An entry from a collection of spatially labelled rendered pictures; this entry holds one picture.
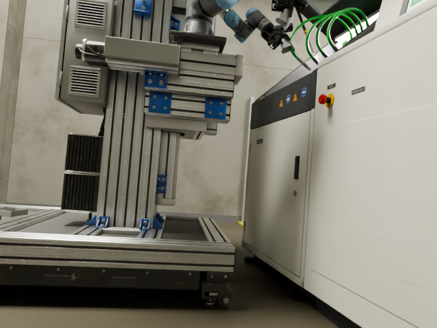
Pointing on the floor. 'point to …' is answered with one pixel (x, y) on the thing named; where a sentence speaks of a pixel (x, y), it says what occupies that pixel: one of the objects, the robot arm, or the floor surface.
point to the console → (376, 181)
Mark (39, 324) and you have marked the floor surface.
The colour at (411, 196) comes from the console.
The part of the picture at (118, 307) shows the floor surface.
